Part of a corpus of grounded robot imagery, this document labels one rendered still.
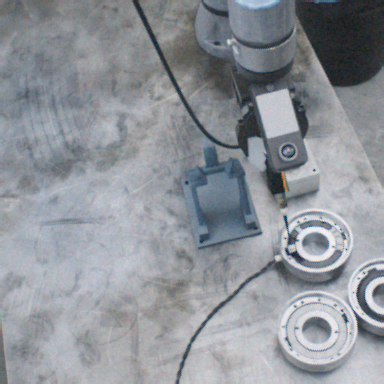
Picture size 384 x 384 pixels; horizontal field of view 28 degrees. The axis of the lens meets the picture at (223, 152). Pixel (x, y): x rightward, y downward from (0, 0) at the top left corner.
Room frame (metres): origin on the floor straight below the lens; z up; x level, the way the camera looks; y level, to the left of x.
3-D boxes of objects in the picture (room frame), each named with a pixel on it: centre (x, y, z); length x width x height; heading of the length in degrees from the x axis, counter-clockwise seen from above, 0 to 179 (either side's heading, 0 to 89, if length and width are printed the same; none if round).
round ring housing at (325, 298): (0.44, -0.09, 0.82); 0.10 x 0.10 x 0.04
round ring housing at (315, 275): (0.57, -0.11, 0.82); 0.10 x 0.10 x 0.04
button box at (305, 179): (0.72, -0.10, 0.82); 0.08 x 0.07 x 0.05; 9
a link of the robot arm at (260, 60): (0.66, -0.06, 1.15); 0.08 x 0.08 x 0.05
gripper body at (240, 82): (0.67, -0.06, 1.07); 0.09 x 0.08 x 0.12; 7
